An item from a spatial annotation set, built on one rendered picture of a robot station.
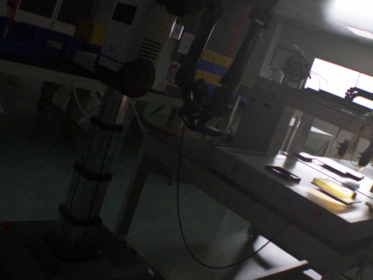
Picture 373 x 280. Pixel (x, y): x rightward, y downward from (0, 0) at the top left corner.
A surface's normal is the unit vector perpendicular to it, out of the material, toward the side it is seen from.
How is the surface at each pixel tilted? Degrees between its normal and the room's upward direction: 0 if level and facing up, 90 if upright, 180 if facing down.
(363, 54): 90
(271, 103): 90
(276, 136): 90
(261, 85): 90
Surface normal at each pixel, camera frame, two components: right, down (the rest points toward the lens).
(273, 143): 0.64, 0.37
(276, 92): -0.69, -0.11
